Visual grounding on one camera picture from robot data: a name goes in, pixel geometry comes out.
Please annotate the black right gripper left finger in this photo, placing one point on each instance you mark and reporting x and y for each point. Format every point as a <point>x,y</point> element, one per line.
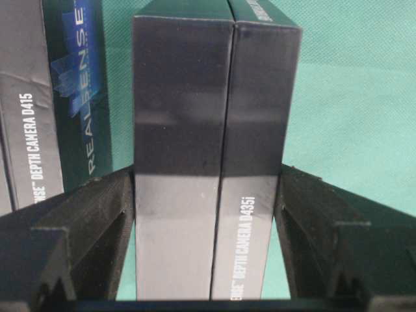
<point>70,247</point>

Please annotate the black box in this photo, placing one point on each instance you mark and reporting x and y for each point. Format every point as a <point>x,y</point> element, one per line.
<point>55,116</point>
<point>212,86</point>

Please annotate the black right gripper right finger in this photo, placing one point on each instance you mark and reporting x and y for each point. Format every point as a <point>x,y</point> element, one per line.
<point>337,244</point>

